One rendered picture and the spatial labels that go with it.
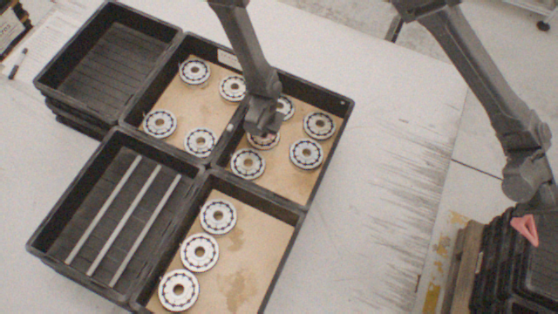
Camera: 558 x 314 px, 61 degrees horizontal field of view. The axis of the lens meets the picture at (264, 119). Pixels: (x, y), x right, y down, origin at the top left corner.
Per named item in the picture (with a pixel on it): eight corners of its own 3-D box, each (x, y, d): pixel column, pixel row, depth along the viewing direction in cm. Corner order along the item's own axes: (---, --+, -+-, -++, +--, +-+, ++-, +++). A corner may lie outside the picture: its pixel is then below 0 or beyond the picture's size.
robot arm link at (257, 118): (281, 78, 121) (250, 71, 124) (262, 113, 116) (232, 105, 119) (286, 106, 131) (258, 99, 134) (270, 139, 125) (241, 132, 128)
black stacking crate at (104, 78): (115, 21, 170) (108, -2, 161) (187, 51, 166) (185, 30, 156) (43, 104, 151) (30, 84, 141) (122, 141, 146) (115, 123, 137)
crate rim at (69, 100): (109, 1, 162) (107, -4, 160) (186, 33, 157) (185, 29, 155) (31, 87, 143) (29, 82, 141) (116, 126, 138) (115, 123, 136)
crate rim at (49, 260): (116, 127, 138) (115, 123, 136) (207, 170, 133) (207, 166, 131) (24, 250, 119) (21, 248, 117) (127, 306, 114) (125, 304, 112)
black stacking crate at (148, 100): (188, 52, 165) (186, 30, 156) (265, 85, 161) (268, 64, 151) (124, 142, 146) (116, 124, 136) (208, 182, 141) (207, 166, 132)
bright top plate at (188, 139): (196, 122, 146) (196, 121, 146) (224, 137, 144) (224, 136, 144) (177, 147, 142) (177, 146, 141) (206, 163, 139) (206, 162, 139)
